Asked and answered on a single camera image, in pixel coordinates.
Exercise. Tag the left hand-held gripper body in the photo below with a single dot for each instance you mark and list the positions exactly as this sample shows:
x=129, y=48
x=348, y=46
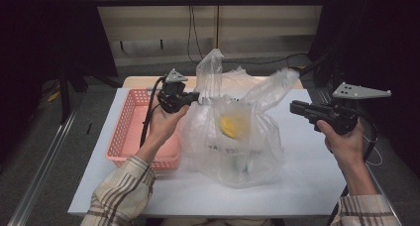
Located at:
x=173, y=93

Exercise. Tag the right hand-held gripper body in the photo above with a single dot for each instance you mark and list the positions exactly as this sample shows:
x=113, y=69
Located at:
x=343, y=118

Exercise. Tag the pink plastic basket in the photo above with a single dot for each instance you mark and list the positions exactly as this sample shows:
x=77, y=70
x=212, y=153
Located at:
x=130, y=130

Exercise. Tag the clear plastic bag yellow face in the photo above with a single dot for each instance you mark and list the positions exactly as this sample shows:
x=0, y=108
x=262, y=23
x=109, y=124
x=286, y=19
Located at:
x=254, y=143

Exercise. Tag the person's right hand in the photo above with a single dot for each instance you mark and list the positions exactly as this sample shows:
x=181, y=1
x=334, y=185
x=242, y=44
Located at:
x=346, y=146

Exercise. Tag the person's left hand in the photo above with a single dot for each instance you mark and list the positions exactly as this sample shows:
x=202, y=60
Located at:
x=163, y=125

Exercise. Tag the black metal stand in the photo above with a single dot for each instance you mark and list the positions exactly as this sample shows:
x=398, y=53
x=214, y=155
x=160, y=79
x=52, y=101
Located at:
x=325, y=70
x=66, y=93

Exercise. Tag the dark curtain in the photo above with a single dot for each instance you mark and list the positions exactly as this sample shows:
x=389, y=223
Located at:
x=43, y=37
x=389, y=47

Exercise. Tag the black horizontal bar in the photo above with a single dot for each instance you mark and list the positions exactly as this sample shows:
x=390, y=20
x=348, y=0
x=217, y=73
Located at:
x=211, y=1

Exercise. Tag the yellow floor tape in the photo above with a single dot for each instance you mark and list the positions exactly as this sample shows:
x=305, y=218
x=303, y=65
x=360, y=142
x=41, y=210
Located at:
x=53, y=96

